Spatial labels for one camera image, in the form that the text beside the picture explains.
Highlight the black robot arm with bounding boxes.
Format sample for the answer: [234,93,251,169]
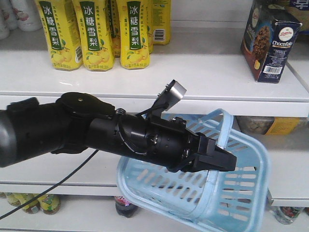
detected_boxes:
[0,92,237,173]

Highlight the yellow pear drink bottle left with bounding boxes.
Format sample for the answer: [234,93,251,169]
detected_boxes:
[35,0,83,71]

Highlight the yellow pear drink bottle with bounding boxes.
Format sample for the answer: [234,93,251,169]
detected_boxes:
[72,0,114,72]
[35,0,83,71]
[152,0,171,45]
[116,0,150,70]

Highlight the white store shelving unit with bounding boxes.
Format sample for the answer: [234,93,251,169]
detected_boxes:
[0,0,309,232]

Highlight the yellow pear drink bottle rear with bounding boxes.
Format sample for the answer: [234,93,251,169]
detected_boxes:
[152,0,171,45]

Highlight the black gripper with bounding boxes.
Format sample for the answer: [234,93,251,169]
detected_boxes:
[144,116,237,172]

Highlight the blue bag of crackers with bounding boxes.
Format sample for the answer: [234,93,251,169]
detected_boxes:
[285,0,309,42]

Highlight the navy Danisa cookie box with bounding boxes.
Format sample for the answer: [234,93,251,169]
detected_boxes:
[240,0,302,84]

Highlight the light blue plastic basket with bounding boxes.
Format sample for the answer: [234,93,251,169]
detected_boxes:
[117,109,271,232]

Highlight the yellow pear drink bottle middle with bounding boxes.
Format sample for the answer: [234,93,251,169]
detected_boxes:
[72,0,114,72]

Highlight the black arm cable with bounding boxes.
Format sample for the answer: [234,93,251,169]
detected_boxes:
[0,148,99,218]

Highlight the dark cola bottle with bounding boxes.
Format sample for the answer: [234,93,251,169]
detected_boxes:
[114,196,138,218]

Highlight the yellow pear drink bottle right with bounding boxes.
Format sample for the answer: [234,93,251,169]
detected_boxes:
[116,0,150,70]

